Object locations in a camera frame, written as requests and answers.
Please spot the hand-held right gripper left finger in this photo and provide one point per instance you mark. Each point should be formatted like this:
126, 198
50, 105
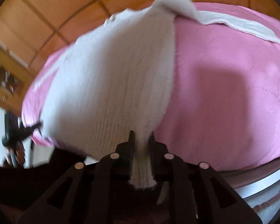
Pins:
131, 144

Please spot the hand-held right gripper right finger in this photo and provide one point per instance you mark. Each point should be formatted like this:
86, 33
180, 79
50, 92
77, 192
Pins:
152, 149

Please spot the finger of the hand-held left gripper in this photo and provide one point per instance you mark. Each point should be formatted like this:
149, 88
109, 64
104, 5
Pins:
33, 127

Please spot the white knit sweater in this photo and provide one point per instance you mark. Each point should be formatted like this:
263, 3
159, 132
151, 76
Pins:
112, 86

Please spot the person's left hand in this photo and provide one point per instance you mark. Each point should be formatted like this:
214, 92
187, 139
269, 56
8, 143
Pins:
19, 154

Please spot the wooden shelf with small items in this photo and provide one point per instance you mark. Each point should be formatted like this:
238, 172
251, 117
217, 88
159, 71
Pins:
2, 77

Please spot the pink bed sheet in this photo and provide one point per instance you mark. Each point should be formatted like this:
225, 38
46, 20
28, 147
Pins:
224, 112

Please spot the wooden wardrobe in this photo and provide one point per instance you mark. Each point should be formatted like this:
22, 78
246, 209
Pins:
49, 11

